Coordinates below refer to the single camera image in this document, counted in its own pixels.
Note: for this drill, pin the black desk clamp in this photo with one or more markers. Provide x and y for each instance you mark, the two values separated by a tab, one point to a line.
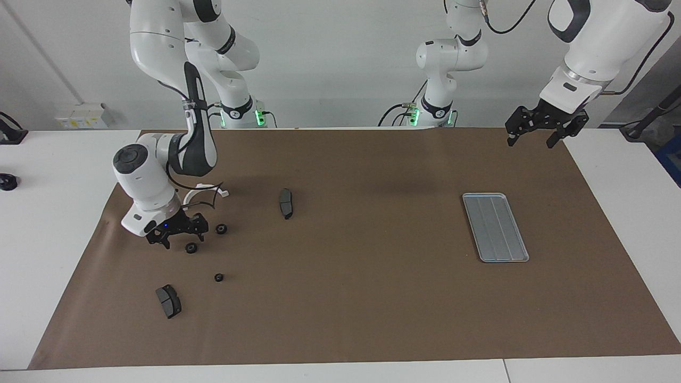
10	135

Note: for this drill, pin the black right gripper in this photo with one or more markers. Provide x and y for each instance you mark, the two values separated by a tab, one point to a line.
178	226

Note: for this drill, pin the white semicircular pipe clamp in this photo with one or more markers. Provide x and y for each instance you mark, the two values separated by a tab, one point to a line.
206	185

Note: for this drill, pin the black stand pole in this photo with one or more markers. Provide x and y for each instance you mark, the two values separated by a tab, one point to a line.
652	114

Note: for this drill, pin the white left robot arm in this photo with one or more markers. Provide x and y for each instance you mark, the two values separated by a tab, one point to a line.
452	58

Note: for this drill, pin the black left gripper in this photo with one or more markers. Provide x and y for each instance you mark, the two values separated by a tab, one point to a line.
548	119

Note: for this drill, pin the black round knob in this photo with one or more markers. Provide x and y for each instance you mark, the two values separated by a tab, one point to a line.
7	182

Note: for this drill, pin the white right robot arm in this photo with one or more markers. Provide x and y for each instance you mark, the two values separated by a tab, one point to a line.
143	175

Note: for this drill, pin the brown table mat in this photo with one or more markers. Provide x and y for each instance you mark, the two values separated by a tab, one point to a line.
372	292

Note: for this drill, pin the blue crate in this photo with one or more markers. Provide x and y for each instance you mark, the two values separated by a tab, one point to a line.
671	159

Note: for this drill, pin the silver metal tray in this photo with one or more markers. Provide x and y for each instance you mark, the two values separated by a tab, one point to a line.
495	229

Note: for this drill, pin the grey brake pad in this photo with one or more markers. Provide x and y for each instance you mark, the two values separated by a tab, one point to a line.
286	203
169	302

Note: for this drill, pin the white wall socket box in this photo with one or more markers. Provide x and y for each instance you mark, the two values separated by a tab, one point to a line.
82	117

